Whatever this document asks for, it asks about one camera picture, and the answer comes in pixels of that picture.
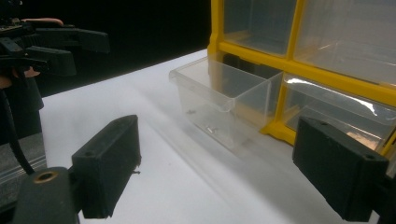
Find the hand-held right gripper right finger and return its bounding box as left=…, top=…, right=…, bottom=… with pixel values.
left=292, top=116, right=390, bottom=222

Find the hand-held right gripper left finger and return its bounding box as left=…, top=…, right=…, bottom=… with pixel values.
left=70, top=114, right=143, bottom=219

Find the clear plastic drawer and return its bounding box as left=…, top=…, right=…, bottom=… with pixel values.
left=168, top=55, right=284, bottom=151

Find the black curtain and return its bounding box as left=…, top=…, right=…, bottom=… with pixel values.
left=18, top=0, right=213, bottom=99

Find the white work board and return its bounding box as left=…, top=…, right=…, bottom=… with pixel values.
left=40, top=49, right=396, bottom=224

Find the yellow black organizer cabinet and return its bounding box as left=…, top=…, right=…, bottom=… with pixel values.
left=206, top=0, right=396, bottom=157

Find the group of transparent cabinet drawers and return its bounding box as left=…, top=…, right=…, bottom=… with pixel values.
left=222, top=0, right=396, bottom=171

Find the dark cable loop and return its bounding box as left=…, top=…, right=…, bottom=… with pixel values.
left=0, top=88, right=35, bottom=175

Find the aluminium floor rail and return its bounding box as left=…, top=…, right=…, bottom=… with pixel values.
left=0, top=154, right=48, bottom=189

